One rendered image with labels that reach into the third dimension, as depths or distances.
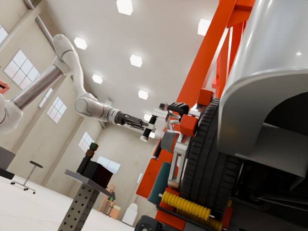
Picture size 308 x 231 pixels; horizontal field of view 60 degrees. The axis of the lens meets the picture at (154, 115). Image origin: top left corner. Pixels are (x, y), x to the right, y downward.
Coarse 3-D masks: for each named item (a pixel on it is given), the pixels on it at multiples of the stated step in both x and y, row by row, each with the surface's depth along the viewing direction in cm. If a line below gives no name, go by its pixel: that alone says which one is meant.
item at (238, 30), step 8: (240, 24) 336; (232, 32) 352; (240, 32) 347; (232, 40) 365; (240, 40) 360; (232, 48) 378; (232, 56) 393; (216, 72) 515; (216, 80) 522; (216, 88) 530; (216, 96) 590
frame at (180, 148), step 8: (200, 104) 155; (192, 112) 140; (200, 112) 139; (184, 136) 139; (176, 144) 134; (184, 144) 133; (176, 152) 133; (184, 152) 132; (176, 160) 138; (184, 160) 135; (168, 184) 142; (176, 184) 139
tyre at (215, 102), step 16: (208, 112) 134; (208, 128) 128; (192, 144) 128; (208, 144) 125; (192, 160) 126; (208, 160) 124; (224, 160) 121; (240, 160) 120; (192, 176) 127; (208, 176) 124; (224, 176) 121; (192, 192) 130; (208, 192) 127; (224, 192) 122; (208, 208) 132; (224, 208) 127
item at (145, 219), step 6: (144, 216) 168; (138, 222) 169; (144, 222) 166; (150, 222) 165; (156, 222) 165; (138, 228) 165; (144, 228) 164; (150, 228) 163; (156, 228) 164; (162, 228) 168; (168, 228) 165; (174, 228) 165
